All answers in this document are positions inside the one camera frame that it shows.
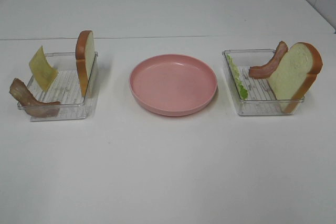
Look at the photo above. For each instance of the green lettuce leaf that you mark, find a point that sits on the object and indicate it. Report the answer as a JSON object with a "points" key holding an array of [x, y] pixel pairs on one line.
{"points": [[243, 93]]}

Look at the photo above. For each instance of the bread slice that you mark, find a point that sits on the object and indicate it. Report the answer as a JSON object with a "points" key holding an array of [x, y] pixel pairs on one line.
{"points": [[296, 71], [84, 54]]}

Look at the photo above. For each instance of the bacon strip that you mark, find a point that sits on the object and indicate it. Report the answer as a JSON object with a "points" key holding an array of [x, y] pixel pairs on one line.
{"points": [[265, 71], [31, 102]]}

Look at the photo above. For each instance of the pink round plate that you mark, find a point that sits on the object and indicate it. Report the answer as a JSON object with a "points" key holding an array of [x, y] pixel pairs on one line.
{"points": [[173, 84]]}

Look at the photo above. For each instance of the right clear plastic tray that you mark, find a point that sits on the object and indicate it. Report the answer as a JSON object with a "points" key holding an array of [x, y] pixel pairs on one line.
{"points": [[261, 99]]}

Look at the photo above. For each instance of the clear plastic tray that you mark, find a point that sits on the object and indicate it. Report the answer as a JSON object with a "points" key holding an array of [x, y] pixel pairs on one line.
{"points": [[66, 89], [261, 99]]}

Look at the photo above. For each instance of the left clear plastic tray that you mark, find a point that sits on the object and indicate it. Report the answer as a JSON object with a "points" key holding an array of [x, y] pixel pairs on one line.
{"points": [[66, 89]]}

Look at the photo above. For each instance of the yellow cheese slice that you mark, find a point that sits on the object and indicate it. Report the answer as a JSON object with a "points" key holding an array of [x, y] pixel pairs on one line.
{"points": [[42, 71]]}

